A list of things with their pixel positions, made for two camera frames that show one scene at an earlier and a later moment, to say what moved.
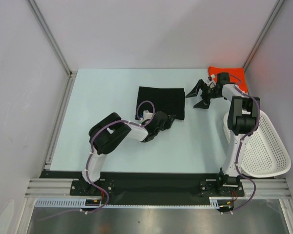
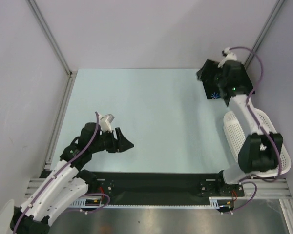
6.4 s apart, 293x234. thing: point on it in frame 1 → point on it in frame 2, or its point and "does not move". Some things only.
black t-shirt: x=170 y=100 → x=209 y=74
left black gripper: x=168 y=121 → x=120 y=145
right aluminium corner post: x=276 y=9 does not move
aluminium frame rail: x=62 y=187 does not move
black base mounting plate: x=151 y=188 does not move
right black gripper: x=206 y=91 → x=207 y=73
